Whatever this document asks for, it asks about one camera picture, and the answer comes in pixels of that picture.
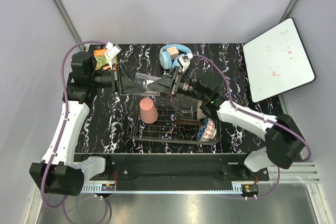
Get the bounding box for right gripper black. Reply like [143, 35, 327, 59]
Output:
[148, 66, 207, 102]

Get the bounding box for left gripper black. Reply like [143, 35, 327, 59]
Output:
[89, 62, 145, 95]

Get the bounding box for clear drinking glass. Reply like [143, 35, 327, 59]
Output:
[135, 72, 160, 97]

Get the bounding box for clear glass plate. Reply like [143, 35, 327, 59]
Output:
[171, 95, 199, 113]

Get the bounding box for pink plastic cup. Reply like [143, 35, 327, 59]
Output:
[139, 98, 158, 124]

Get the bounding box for wire dish rack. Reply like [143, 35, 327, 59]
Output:
[127, 96, 221, 145]

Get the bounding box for red floral lacquer bowl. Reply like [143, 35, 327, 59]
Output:
[172, 119, 203, 126]

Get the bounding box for brown patterned ceramic bowl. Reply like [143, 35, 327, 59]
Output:
[196, 106, 207, 120]

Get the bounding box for blue patterned bowl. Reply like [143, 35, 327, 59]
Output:
[196, 118, 217, 142]

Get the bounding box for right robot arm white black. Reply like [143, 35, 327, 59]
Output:
[146, 69, 305, 180]

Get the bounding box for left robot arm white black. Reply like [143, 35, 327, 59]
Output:
[29, 51, 143, 196]

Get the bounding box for light blue headphones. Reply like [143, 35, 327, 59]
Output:
[159, 44, 192, 70]

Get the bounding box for small pink cube box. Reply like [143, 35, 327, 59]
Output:
[166, 46, 179, 60]

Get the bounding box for orange green book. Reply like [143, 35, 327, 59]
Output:
[93, 49, 110, 71]

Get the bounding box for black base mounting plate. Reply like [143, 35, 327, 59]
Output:
[73, 153, 270, 192]

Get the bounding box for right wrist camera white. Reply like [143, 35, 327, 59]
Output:
[177, 53, 193, 74]

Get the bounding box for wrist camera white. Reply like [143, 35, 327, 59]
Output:
[104, 42, 121, 67]
[177, 53, 193, 74]

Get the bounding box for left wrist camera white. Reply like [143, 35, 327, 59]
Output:
[104, 42, 121, 67]

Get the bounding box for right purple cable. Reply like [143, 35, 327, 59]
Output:
[187, 54, 312, 200]

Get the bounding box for purple cable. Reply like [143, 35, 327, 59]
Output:
[187, 54, 312, 200]
[40, 40, 113, 223]

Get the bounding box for white board black frame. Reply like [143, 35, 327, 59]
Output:
[243, 17, 316, 103]

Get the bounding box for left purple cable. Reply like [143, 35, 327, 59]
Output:
[40, 40, 113, 223]

